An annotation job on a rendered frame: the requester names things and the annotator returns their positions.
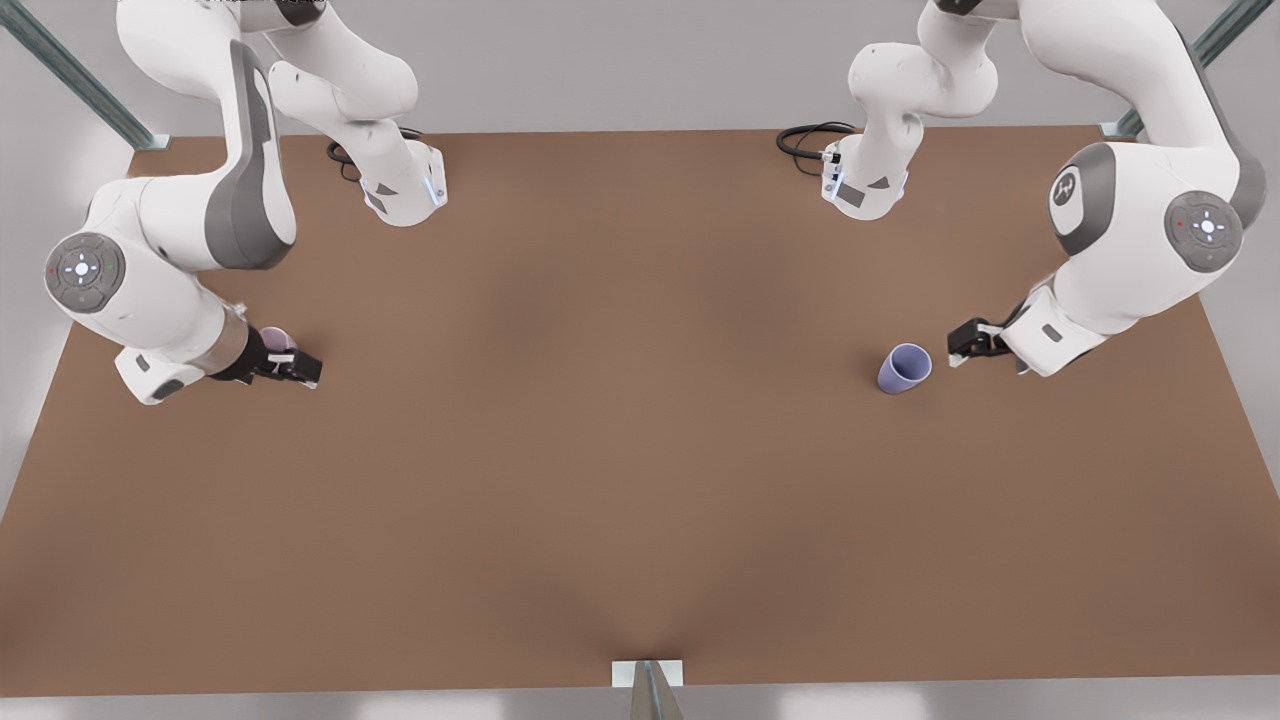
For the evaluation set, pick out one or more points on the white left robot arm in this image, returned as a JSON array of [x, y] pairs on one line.
[[1140, 230]]

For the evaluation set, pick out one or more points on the purple cup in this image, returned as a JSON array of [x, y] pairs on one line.
[[903, 369]]

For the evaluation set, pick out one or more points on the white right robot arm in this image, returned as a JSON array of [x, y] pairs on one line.
[[150, 250]]

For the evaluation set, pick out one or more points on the pink cup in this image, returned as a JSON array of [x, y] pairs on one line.
[[277, 339]]

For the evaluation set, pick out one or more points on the silver frame post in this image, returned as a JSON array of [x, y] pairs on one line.
[[650, 690], [75, 75], [1175, 75]]

